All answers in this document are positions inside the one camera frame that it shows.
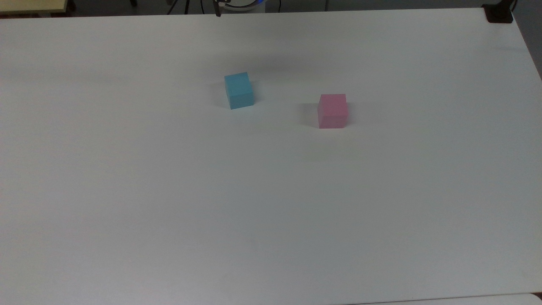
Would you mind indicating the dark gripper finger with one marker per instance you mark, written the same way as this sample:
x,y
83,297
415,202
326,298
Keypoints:
x,y
218,9

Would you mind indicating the blue cube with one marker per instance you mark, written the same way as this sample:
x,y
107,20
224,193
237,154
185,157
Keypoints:
x,y
239,90

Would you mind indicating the pink cube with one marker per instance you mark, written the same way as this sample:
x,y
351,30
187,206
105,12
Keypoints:
x,y
333,111

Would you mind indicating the yellow wooden table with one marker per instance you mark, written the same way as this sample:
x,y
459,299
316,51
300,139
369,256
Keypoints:
x,y
31,6

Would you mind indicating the black table corner clamp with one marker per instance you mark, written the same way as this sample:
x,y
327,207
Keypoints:
x,y
499,13

